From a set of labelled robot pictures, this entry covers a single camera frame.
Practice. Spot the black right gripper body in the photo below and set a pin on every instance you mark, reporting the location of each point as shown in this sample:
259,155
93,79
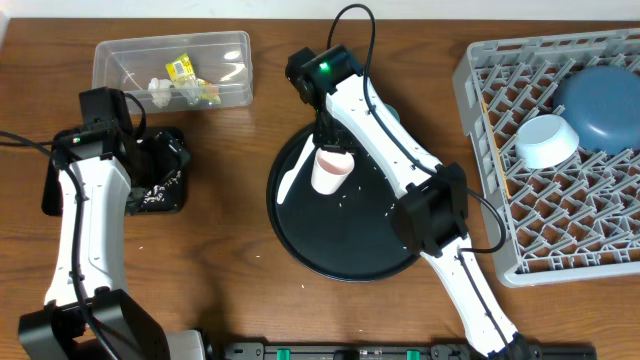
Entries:
332,145

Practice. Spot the pile of rice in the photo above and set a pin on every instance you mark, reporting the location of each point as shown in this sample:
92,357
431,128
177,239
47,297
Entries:
169,191

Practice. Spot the grey dishwasher rack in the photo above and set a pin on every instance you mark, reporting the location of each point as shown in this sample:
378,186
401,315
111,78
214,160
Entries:
575,221

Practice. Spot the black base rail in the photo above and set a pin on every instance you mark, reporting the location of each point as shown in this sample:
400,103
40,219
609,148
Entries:
258,351

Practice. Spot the black rectangular waste tray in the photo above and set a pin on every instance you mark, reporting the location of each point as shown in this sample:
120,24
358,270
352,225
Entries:
166,144

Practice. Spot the light blue small bowl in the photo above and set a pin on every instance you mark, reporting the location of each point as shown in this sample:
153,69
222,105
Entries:
545,141

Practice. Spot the clear plastic bin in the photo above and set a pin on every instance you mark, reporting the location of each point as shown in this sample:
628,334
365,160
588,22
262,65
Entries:
221,58

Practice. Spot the pink cup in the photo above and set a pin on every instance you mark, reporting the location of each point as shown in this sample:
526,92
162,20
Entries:
330,170

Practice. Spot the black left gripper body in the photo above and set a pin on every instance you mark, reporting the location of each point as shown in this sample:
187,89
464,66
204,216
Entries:
163,163

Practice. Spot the yellow snack wrapper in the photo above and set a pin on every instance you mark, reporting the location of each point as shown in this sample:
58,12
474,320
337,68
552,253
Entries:
194,89

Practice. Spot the white plastic spoon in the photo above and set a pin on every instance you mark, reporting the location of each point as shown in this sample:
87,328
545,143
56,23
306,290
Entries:
291,175

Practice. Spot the white tissue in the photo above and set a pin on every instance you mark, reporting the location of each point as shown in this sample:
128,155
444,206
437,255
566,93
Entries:
160,90

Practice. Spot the light blue cup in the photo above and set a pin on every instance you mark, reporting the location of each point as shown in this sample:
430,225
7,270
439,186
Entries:
393,112

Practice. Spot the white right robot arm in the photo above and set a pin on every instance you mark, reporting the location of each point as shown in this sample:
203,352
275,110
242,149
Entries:
431,198

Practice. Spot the wooden chopstick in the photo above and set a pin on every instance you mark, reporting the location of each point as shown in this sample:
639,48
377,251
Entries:
492,132

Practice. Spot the large dark blue bowl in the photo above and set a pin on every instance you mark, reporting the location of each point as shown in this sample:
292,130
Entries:
601,104

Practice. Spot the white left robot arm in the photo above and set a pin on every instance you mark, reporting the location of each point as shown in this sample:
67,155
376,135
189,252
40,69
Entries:
107,169

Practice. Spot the round black serving tray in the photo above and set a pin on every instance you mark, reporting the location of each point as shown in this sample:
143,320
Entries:
344,236

